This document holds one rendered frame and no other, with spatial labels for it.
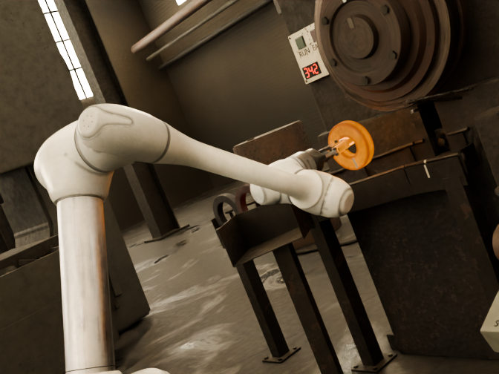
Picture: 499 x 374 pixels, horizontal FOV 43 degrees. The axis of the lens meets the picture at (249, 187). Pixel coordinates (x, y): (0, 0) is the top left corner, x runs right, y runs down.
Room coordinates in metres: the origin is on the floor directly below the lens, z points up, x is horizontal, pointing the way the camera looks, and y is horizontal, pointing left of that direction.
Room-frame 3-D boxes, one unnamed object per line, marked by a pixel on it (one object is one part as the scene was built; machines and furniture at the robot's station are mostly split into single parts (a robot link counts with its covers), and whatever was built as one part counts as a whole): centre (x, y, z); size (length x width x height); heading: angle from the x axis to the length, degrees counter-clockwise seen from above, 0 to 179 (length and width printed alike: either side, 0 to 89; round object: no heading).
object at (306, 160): (1.83, -0.16, 0.83); 0.09 x 0.06 x 0.09; 38
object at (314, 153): (1.87, -0.22, 0.83); 0.09 x 0.08 x 0.07; 128
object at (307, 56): (2.20, -0.41, 1.15); 0.26 x 0.02 x 0.18; 37
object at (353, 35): (1.80, -0.45, 1.11); 0.28 x 0.06 x 0.28; 37
